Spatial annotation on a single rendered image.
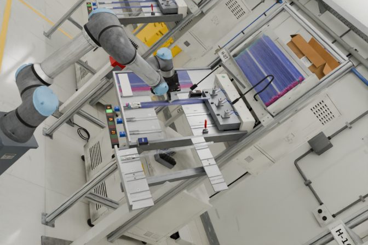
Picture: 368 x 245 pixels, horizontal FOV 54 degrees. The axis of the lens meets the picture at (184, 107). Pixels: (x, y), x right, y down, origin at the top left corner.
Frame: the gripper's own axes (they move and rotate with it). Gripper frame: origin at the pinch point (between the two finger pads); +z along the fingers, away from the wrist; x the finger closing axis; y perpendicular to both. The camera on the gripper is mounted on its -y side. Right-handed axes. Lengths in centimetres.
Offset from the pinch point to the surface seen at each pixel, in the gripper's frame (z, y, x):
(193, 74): 19, 26, 41
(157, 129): 9.7, -11.0, -10.4
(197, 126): 15.8, 13.1, -10.6
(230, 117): 14.8, 33.3, -12.4
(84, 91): 41, -56, 83
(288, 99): 2, 64, -23
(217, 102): 14.0, 30.3, 2.4
